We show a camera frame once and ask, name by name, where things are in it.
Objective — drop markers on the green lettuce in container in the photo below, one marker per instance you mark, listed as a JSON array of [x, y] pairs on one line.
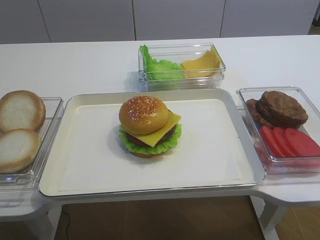
[[160, 70]]

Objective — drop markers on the rear brown meat patty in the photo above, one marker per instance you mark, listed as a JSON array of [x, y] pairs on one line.
[[257, 117]]

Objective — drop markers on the clear left bun container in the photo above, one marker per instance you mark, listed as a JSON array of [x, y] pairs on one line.
[[28, 178]]

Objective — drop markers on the front brown meat patty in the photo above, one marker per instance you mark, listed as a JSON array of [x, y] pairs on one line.
[[281, 110]]

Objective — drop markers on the cheese slices in container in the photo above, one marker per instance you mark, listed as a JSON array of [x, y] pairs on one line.
[[207, 65]]

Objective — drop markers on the bottom bun of burger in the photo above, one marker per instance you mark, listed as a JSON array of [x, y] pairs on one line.
[[142, 155]]

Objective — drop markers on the white rectangular serving tray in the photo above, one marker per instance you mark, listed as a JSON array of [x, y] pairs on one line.
[[214, 151]]

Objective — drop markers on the middle red tomato slice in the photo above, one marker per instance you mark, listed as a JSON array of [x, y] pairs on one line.
[[279, 137]]

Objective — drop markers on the clear patty tomato container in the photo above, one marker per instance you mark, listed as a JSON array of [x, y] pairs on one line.
[[282, 165]]

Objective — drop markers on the clear lettuce cheese container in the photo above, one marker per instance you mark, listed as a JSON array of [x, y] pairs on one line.
[[179, 53]]

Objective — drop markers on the bun half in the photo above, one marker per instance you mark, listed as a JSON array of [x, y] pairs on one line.
[[21, 109], [18, 149], [143, 115]]

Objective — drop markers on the right red tomato slice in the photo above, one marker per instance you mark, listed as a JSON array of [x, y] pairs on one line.
[[301, 144]]

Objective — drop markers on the lettuce leaf on burger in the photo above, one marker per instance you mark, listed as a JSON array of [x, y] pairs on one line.
[[167, 144]]

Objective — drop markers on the left red tomato slice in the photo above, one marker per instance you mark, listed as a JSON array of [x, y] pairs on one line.
[[267, 135]]

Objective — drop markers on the red tomato slice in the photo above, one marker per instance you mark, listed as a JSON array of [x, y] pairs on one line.
[[279, 137], [301, 144], [267, 135]]

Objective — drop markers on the cheese slice on burger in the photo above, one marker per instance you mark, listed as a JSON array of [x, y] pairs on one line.
[[152, 138]]

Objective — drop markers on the brown meat patty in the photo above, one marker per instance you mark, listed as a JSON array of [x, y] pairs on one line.
[[257, 117], [281, 110]]

